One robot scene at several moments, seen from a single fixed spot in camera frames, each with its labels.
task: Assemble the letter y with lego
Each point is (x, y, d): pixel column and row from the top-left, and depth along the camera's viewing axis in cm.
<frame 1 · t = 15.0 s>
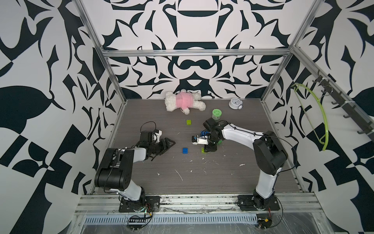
left hand: (171, 142, 93), fingers open
right hand: (205, 142, 93), fingers open
blue small lego brick: (185, 150, 93), point 2 cm above the table
lime lego brick far: (188, 122, 107), point 2 cm above the table
green lidded round jar: (216, 113, 107), point 6 cm above the table
white alarm clock: (235, 103, 116), point 4 cm above the table
white plush teddy pink shirt: (184, 101, 110), point 9 cm above the table

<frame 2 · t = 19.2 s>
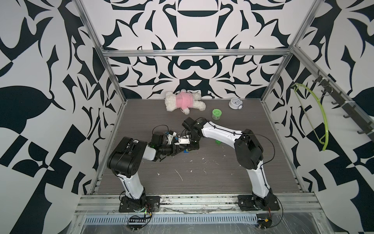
left hand: (184, 147, 92), fingers open
right hand: (188, 142, 92), fingers open
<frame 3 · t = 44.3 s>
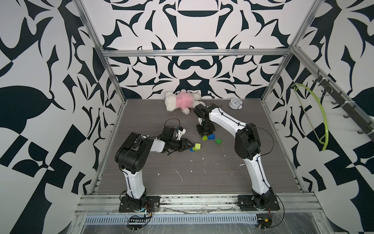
left hand: (190, 145, 94), fingers open
right hand: (203, 132, 95), fingers open
light lime lego brick: (197, 146, 91), point 6 cm above the table
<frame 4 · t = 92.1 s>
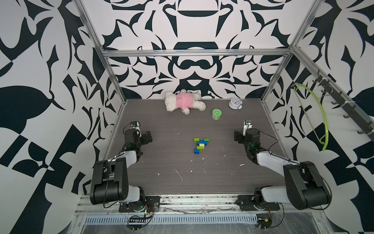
left hand: (140, 131, 93), fingers open
right hand: (245, 128, 91), fingers open
blue small lego brick: (196, 151, 92), point 2 cm above the table
light lime lego brick: (201, 145, 94), point 4 cm above the table
lime lego brick: (199, 147, 94), point 3 cm above the table
green lego brick: (206, 139, 97), point 3 cm above the table
